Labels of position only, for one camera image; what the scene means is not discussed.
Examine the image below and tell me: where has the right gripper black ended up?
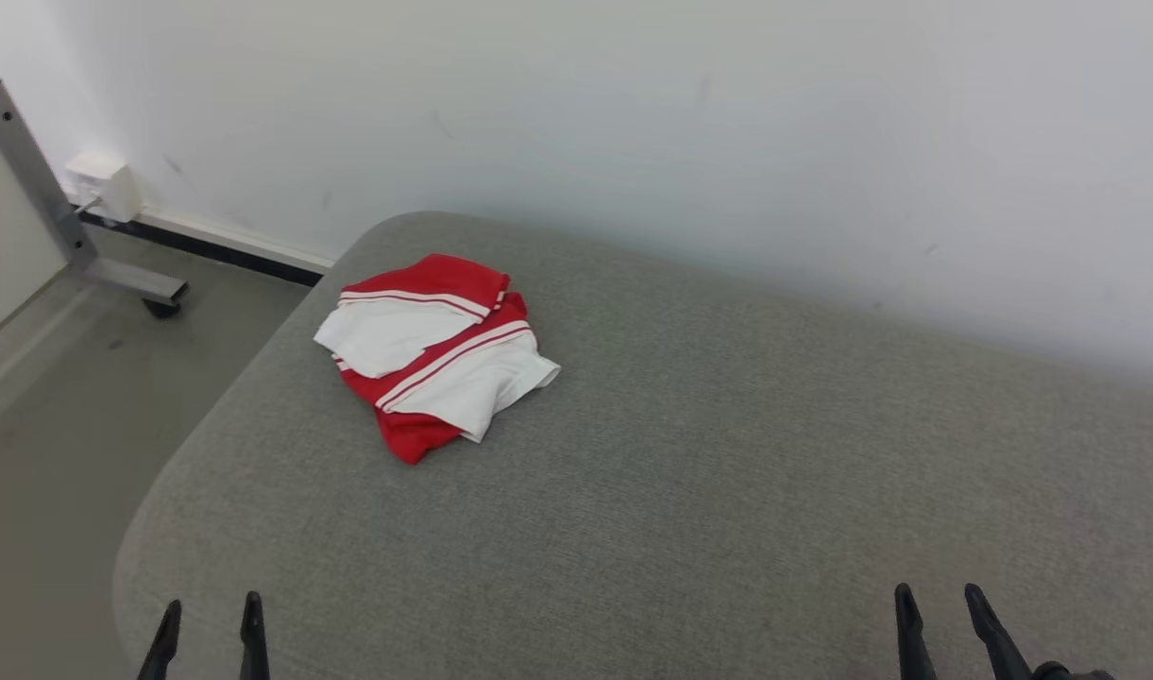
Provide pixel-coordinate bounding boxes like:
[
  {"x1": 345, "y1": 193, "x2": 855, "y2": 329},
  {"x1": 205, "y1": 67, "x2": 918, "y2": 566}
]
[{"x1": 894, "y1": 583, "x2": 1115, "y2": 680}]

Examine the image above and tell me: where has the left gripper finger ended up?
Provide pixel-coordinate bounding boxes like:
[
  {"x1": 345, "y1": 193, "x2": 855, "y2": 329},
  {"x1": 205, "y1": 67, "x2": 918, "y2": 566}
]
[
  {"x1": 239, "y1": 591, "x2": 271, "y2": 680},
  {"x1": 137, "y1": 599, "x2": 182, "y2": 680}
]

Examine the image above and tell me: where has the red white basketball jersey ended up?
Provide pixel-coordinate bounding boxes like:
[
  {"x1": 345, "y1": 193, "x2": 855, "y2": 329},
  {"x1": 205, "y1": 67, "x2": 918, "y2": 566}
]
[{"x1": 314, "y1": 252, "x2": 562, "y2": 466}]

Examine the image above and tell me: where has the grey fabric sofa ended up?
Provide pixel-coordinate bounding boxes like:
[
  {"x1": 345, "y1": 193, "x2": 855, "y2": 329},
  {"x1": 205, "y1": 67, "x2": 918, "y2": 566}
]
[{"x1": 111, "y1": 211, "x2": 1153, "y2": 680}]

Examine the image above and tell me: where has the white partition panel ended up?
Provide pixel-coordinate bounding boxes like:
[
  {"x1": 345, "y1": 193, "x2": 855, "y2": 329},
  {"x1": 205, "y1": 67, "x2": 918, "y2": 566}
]
[{"x1": 0, "y1": 104, "x2": 70, "y2": 349}]

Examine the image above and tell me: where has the black white wall baseboard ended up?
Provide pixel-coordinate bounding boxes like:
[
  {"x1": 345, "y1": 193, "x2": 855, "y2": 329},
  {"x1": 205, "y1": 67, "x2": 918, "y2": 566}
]
[{"x1": 71, "y1": 206, "x2": 336, "y2": 288}]

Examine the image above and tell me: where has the grey metal frame leg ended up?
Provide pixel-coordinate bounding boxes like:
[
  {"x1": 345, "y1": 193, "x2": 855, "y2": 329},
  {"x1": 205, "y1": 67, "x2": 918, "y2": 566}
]
[{"x1": 0, "y1": 74, "x2": 190, "y2": 305}]

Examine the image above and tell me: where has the white wall box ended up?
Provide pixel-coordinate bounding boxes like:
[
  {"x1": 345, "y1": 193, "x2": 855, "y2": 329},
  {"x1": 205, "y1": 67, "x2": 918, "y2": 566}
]
[{"x1": 63, "y1": 153, "x2": 143, "y2": 224}]

